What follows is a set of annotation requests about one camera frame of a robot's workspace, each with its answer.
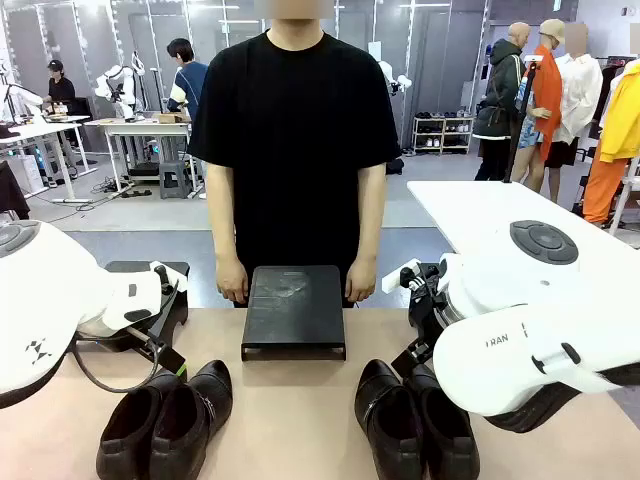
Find white humanoid robot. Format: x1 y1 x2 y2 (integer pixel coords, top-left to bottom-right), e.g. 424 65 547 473
93 49 147 122

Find floor cables and power strip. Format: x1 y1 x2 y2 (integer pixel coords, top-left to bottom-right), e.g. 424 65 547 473
89 177 151 199

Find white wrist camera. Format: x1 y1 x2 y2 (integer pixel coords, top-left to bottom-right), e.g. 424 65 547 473
382 258 422 295
148 259 189 296

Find white robot with boxy head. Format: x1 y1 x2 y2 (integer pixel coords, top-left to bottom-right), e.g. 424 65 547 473
368 41 414 97

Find black leather shoe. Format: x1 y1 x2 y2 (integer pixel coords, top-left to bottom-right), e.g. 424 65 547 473
353 357 427 480
403 363 482 480
95 372 182 480
148 358 234 480

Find white shoe rack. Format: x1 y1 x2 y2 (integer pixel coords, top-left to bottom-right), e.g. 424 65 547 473
411 114 475 156

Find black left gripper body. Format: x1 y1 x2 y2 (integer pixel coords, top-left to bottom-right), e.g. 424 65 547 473
124 322 170 360

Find person's right hand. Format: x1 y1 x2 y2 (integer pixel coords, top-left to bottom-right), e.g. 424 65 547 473
216 259 250 305

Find grey plastic step stool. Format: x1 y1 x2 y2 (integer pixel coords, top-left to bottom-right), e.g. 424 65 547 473
158 159 195 200

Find white table top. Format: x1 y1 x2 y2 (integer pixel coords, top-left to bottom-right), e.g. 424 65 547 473
406 178 640 261

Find orange trousers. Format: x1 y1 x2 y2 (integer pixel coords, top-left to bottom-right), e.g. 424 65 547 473
581 158 629 225

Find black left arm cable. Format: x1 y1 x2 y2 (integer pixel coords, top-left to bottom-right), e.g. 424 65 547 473
71 335 169 395

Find person's left hand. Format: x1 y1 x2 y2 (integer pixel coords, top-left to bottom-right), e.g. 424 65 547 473
344 258 377 304

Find mannequin in orange garment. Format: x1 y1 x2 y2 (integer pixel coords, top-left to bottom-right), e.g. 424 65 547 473
509 18 567 204

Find figure in white shirt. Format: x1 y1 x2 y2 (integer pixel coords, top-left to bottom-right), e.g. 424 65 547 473
544 22 605 170

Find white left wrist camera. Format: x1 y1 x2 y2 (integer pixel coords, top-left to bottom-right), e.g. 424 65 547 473
148 259 189 296

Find person's right forearm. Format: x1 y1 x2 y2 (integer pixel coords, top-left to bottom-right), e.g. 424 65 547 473
208 197 242 266

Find person's left forearm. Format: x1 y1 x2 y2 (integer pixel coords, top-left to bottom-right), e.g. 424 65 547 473
351 194 386 265

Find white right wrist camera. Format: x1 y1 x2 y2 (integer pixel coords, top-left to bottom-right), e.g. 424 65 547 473
382 258 422 295

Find person in black T-shirt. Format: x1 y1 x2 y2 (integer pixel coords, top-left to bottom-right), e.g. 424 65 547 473
188 28 402 309

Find person in blue cream sweater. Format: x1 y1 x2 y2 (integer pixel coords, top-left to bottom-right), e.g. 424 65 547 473
166 37 210 122

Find mannequin in dark green jacket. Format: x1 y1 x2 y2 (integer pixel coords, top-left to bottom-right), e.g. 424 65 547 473
471 21 530 182

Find white desk with metal legs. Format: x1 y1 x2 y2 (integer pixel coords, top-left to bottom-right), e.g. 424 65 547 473
0 113 99 204

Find white desk with grey frame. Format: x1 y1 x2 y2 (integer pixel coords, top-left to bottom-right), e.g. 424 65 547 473
83 117 194 194

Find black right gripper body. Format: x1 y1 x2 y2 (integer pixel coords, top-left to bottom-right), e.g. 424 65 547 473
407 263 451 364

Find person in black long sleeves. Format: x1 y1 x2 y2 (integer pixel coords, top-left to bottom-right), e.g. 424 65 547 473
46 58 77 117

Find black cloth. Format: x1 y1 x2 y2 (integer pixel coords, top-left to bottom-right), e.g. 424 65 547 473
0 159 32 221

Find yellow hoodie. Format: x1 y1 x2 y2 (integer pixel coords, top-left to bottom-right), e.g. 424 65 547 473
598 58 640 165

